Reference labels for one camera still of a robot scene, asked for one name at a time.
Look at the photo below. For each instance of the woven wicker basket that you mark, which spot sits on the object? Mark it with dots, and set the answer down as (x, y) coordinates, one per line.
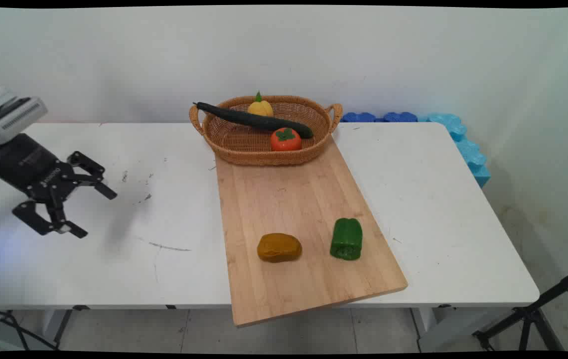
(254, 147)

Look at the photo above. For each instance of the dark blue foam piece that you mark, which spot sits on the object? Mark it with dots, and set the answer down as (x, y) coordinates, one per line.
(358, 117)
(400, 117)

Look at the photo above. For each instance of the brown potato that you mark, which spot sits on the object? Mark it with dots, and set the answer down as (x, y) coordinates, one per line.
(279, 247)

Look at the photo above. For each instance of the black tripod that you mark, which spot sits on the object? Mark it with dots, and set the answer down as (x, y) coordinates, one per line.
(528, 314)

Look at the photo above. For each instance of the yellow bell pepper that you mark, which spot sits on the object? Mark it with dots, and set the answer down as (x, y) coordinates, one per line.
(261, 108)

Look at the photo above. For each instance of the dark green cucumber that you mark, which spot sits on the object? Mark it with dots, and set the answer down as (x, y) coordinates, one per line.
(249, 119)

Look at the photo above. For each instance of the wooden cutting board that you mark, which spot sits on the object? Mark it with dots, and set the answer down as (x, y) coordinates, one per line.
(304, 219)

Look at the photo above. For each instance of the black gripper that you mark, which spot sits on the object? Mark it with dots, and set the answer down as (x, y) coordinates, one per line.
(25, 162)

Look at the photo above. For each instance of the light blue foam mat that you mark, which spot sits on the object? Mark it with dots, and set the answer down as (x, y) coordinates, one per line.
(468, 149)

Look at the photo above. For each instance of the white table leg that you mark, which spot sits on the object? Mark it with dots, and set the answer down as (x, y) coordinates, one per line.
(443, 331)
(57, 324)

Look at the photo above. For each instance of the red tomato with green stem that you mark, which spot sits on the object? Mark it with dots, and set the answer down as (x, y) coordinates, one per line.
(286, 140)

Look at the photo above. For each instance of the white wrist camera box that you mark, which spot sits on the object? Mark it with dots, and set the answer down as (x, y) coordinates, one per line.
(10, 117)

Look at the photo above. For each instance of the green bell pepper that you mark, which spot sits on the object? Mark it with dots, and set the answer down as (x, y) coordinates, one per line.
(347, 239)

